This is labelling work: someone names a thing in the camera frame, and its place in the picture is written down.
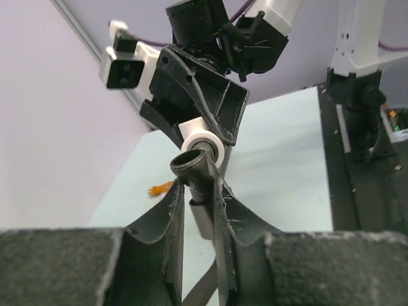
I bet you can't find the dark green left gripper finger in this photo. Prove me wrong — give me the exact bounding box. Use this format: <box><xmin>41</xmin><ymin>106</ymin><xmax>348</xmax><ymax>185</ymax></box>
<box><xmin>139</xmin><ymin>99</ymin><xmax>184</xmax><ymax>149</ymax></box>
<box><xmin>157</xmin><ymin>45</ymin><xmax>249</xmax><ymax>146</ymax></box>

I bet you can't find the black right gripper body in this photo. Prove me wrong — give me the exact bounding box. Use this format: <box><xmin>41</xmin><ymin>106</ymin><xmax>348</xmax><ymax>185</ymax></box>
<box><xmin>150</xmin><ymin>63</ymin><xmax>200</xmax><ymax>125</ymax></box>

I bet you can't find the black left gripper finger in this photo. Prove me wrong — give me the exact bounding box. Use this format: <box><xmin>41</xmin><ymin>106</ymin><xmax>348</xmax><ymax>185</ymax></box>
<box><xmin>1</xmin><ymin>181</ymin><xmax>184</xmax><ymax>305</ymax></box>
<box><xmin>214</xmin><ymin>173</ymin><xmax>407</xmax><ymax>305</ymax></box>

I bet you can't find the white plastic pipe tee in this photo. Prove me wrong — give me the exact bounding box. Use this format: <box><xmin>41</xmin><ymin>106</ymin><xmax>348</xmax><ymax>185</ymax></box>
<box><xmin>178</xmin><ymin>117</ymin><xmax>225</xmax><ymax>168</ymax></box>

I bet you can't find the brushed steel water faucet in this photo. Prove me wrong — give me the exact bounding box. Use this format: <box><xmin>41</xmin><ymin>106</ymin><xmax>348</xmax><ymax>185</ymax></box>
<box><xmin>170</xmin><ymin>140</ymin><xmax>221</xmax><ymax>306</ymax></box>

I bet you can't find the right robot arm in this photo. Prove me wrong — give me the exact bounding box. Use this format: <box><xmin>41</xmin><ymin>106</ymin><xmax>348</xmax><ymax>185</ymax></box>
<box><xmin>140</xmin><ymin>1</ymin><xmax>386</xmax><ymax>164</ymax></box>

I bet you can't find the orange faucet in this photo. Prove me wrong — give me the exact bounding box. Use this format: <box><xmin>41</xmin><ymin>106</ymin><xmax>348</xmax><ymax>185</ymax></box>
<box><xmin>147</xmin><ymin>181</ymin><xmax>173</xmax><ymax>197</ymax></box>

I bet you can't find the right aluminium frame post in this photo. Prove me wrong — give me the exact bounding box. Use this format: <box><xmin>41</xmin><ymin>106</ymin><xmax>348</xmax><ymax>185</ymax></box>
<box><xmin>51</xmin><ymin>0</ymin><xmax>142</xmax><ymax>115</ymax></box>

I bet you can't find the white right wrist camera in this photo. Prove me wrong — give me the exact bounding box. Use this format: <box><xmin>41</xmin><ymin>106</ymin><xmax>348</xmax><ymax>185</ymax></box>
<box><xmin>99</xmin><ymin>20</ymin><xmax>160</xmax><ymax>100</ymax></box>

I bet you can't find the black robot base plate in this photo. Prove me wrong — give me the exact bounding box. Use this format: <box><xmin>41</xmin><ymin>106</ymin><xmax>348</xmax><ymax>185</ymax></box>
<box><xmin>317</xmin><ymin>84</ymin><xmax>407</xmax><ymax>234</ymax></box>

